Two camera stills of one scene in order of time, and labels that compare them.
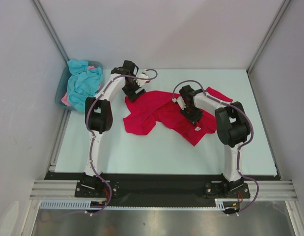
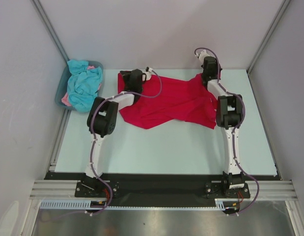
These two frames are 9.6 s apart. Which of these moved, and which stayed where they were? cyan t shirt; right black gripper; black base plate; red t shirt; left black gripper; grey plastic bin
Moved: right black gripper; red t shirt
Stayed: grey plastic bin; left black gripper; black base plate; cyan t shirt
